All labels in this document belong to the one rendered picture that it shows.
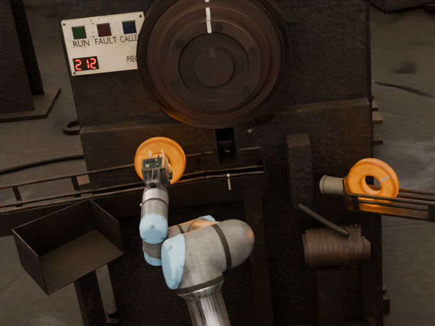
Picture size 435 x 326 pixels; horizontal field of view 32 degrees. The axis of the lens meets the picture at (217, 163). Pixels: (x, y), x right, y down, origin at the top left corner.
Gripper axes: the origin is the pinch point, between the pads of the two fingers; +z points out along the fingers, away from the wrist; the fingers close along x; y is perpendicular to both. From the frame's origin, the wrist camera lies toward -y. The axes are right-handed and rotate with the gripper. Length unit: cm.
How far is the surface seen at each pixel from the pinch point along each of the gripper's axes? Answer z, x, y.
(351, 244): -16, -57, -32
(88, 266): -26.5, 23.9, -17.6
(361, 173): -7, -61, -10
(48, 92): 262, 117, -153
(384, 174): -11, -67, -8
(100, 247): -17.4, 21.4, -19.4
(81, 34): 29.2, 20.5, 28.8
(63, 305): 20, 57, -92
